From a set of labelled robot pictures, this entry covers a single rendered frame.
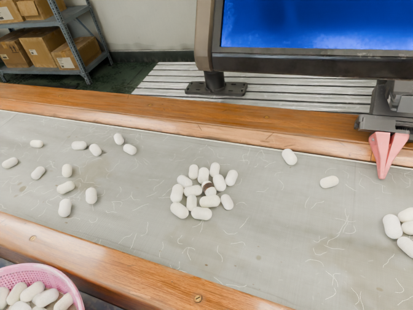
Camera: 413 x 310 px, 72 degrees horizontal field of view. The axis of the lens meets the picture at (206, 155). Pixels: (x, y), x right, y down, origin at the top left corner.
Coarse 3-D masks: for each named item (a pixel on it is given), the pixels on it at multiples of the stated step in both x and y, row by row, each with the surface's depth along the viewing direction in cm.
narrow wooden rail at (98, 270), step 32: (0, 224) 51; (32, 224) 50; (0, 256) 56; (32, 256) 45; (64, 256) 44; (96, 256) 43; (128, 256) 42; (96, 288) 43; (128, 288) 39; (160, 288) 38; (192, 288) 38; (224, 288) 37
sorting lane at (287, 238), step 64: (0, 128) 80; (64, 128) 76; (128, 128) 71; (0, 192) 61; (128, 192) 55; (256, 192) 51; (320, 192) 49; (384, 192) 47; (192, 256) 44; (256, 256) 42; (320, 256) 41; (384, 256) 40
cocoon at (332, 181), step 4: (332, 176) 49; (324, 180) 49; (328, 180) 48; (332, 180) 48; (336, 180) 48; (320, 184) 49; (324, 184) 48; (328, 184) 48; (332, 184) 48; (336, 184) 49
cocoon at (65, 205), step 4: (64, 200) 53; (68, 200) 54; (60, 204) 53; (64, 204) 53; (68, 204) 53; (60, 208) 52; (64, 208) 52; (68, 208) 52; (60, 212) 52; (64, 212) 52; (68, 212) 52; (64, 216) 52
